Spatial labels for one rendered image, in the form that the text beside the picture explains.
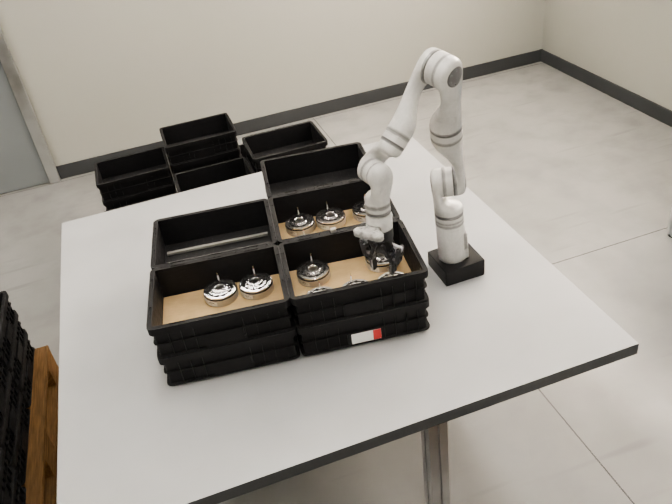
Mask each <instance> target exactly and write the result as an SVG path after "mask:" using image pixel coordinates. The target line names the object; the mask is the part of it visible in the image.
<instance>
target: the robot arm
mask: <svg viewBox="0 0 672 504"><path fill-rule="evenodd" d="M462 83H463V65H462V62H461V60H460V59H459V58H457V57H456V56H454V55H452V54H449V53H447V52H445V51H443V50H441V49H438V48H435V47H431V48H428V49H427V50H426V51H424V52H423V54H422V55H421V56H420V58H419V60H418V62H417V64H416V66H415V68H414V70H413V72H412V75H411V77H410V79H409V82H408V84H407V86H406V89H405V91H404V94H403V96H402V99H401V101H400V104H399V106H398V108H397V110H396V112H395V114H394V116H393V118H392V120H391V121H390V123H389V125H388V126H387V128H386V130H385V131H384V133H383V135H382V136H381V138H380V140H379V141H378V142H377V143H376V144H375V145H374V146H373V147H372V148H371V149H370V150H369V151H368V152H367V153H366V154H365V155H364V156H363V157H362V159H361V160H360V162H359V164H358V168H357V174H358V176H359V178H360V179H361V180H363V181H364V182H366V183H367V184H368V185H370V188H371V190H369V191H368V192H367V193H366V194H365V211H366V226H363V227H356V228H355V229H354V230H353V232H354V236H355V237H358V238H360V239H359V243H360V247H361V250H362V253H363V256H364V257H366V256H367V257H368V258H369V259H370V267H371V268H372V270H375V269H376V268H377V257H376V253H381V254H383V255H384V256H385V258H386V259H387V260H388V262H389V264H390V265H389V269H390V275H393V274H394V273H395V272H396V271H397V266H396V265H398V264H399V263H400V262H401V261H402V259H403V252H404V245H403V244H401V245H400V246H399V245H397V244H395V242H394V240H393V236H394V232H393V220H392V213H391V206H390V195H391V190H392V185H393V173H392V171H391V169H390V167H389V166H388V165H386V164H385V163H384V162H385V161H386V160H387V159H388V158H390V157H394V158H397V157H399V156H400V155H401V154H402V152H403V151H404V149H405V147H406V146H407V144H408V143H409V141H410V139H411V138H412V136H413V134H414V131H415V128H416V123H417V110H418V103H419V98H420V95H421V93H422V91H423V89H424V88H425V86H426V85H427V84H429V85H431V86H433V87H435V88H436V89H438V91H439V93H440V103H441V104H440V106H439V107H438V108H437V110H436V111H435V112H434V113H433V115H432V117H431V119H430V123H429V128H430V138H431V143H432V145H433V146H434V148H435V149H436V150H437V151H438V152H439V153H440V154H441V155H442V156H444V157H445V158H446V159H447V160H448V161H449V162H450V163H451V165H452V167H451V166H449V167H439V168H434V169H432V170H431V173H430V184H431V191H432V196H433V203H434V216H435V226H436V235H437V245H438V255H439V259H440V260H441V261H442V262H444V263H447V264H456V263H459V262H462V261H463V260H464V259H465V258H467V257H469V251H468V236H467V232H466V231H465V225H464V210H463V204H462V203H461V201H459V200H457V199H455V198H451V197H450V196H458V195H462V194H464V192H465V190H466V187H467V185H466V173H465V165H464V157H463V125H462V109H461V97H462ZM368 243H369V244H368ZM369 245H370V246H371V250H370V248H369ZM393 248H394V249H395V252H394V249H393ZM388 253H389V254H388ZM395 253H396V256H395Z"/></svg>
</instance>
